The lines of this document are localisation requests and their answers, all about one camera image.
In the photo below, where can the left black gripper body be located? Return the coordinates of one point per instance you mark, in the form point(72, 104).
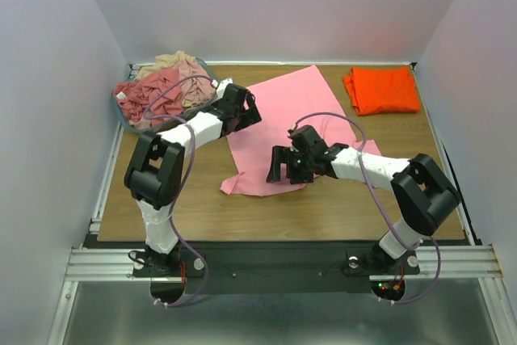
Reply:
point(238, 115)

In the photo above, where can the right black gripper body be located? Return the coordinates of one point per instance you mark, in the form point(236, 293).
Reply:
point(291, 164)

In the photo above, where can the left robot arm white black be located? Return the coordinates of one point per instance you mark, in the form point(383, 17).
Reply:
point(155, 175)

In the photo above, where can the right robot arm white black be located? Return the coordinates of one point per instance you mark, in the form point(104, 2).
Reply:
point(424, 195)

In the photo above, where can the grey laundry basket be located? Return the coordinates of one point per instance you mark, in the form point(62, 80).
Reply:
point(168, 123)

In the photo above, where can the pale pink crumpled shirt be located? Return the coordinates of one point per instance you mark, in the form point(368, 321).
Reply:
point(195, 91)

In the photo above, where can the dark pink crumpled shirt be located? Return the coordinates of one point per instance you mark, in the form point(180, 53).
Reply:
point(133, 97)

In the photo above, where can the beige crumpled shirt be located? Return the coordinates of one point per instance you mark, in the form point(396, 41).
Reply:
point(163, 61)

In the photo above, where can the folded orange t shirt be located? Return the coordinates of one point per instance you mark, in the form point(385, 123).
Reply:
point(379, 91)

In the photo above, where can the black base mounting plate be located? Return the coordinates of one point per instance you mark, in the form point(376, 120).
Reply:
point(272, 267)

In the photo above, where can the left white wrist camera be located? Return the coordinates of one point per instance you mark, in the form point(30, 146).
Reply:
point(222, 83)

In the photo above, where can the aluminium frame rail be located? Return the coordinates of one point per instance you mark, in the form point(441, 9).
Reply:
point(103, 265)

